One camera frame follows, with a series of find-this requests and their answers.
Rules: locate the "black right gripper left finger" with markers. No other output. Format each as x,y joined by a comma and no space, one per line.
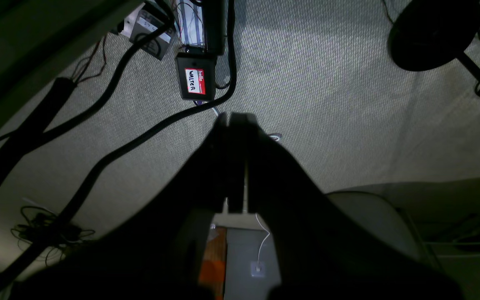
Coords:
157,253

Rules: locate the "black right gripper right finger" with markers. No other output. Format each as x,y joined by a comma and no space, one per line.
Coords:
322,253

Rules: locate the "black box with name sticker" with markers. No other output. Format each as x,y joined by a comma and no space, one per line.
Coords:
196,76

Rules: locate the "grey power adapter box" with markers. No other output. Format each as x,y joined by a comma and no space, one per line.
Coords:
148,20

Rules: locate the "black round stand base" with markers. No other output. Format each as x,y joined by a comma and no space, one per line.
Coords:
431,33

